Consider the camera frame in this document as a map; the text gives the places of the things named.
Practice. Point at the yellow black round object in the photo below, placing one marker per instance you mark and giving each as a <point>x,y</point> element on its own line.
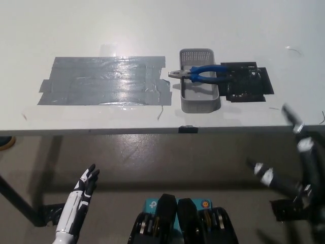
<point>6,145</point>

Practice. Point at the black diagonal table brace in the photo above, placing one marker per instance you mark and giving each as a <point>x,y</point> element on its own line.
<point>15,196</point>

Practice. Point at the black robot torso blocks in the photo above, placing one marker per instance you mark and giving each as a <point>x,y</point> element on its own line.
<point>186,218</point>

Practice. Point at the black tape patch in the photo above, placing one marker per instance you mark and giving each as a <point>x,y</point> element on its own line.
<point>246,84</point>

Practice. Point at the grey duct tape patch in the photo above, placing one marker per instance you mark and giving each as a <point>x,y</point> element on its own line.
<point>101,81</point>

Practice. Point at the black table foot plate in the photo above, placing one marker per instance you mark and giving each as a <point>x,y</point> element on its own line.
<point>52,214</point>
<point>284,209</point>

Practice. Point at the teal box on robot torso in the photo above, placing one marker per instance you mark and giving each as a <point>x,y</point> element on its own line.
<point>151,203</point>

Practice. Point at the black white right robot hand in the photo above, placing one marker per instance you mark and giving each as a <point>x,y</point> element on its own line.
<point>311,167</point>

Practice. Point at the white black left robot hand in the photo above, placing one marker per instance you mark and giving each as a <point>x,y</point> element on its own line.
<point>76,203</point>

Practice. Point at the grey perforated plastic basket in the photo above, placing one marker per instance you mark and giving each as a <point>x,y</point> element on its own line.
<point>199,103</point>

